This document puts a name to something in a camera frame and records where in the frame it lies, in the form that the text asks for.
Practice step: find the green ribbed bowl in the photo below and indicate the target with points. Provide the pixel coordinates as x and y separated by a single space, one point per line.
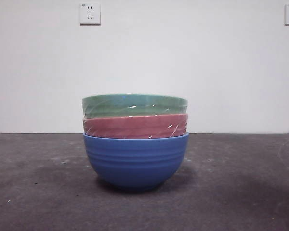
135 104

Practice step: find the red ribbed bowl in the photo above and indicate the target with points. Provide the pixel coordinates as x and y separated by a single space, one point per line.
135 127

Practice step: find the blue ribbed bowl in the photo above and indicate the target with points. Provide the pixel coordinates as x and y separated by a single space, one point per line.
136 166

